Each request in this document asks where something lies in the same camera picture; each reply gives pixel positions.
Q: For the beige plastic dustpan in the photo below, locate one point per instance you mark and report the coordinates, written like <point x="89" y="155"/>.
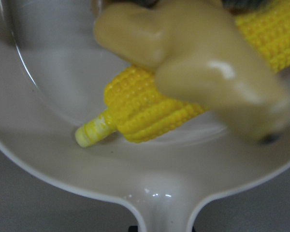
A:
<point x="52" y="76"/>

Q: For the yellow toy corn cob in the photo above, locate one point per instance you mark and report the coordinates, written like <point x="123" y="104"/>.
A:
<point x="135" y="106"/>

